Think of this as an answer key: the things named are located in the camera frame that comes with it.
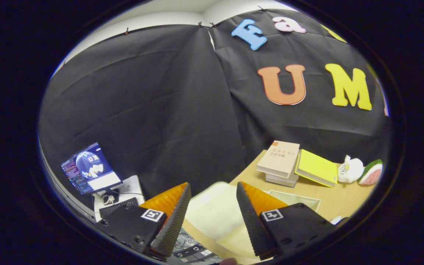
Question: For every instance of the white side table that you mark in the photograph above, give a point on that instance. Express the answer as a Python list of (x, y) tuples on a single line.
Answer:
[(133, 186)]

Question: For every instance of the black backdrop cloth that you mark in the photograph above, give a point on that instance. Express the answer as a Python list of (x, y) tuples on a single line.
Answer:
[(160, 110)]

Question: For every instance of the black keyboard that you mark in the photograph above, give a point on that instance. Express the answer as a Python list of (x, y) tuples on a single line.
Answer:
[(118, 206)]

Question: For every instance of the dark device with buttons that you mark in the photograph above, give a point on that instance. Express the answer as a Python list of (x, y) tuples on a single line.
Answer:
[(193, 251)]

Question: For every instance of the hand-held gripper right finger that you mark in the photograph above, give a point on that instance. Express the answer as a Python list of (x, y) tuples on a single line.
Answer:
[(252, 224)]

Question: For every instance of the yellow book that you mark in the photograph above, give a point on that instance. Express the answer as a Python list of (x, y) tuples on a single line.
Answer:
[(317, 167)]

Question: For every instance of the translucent green storage box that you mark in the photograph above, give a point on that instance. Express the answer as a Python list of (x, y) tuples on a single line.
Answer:
[(215, 217)]

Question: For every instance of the white plush toy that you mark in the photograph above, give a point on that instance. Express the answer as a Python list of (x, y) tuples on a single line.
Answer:
[(350, 171)]

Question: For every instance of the grey book stack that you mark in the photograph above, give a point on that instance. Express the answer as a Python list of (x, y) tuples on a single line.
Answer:
[(282, 181)]

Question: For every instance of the beige book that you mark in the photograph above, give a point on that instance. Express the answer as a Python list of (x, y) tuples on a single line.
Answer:
[(280, 158)]

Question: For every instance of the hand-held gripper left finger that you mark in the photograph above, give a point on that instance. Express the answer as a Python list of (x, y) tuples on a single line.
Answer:
[(177, 221)]

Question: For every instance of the watermelon plush toy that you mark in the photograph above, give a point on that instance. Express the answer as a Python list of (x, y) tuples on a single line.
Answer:
[(372, 175)]

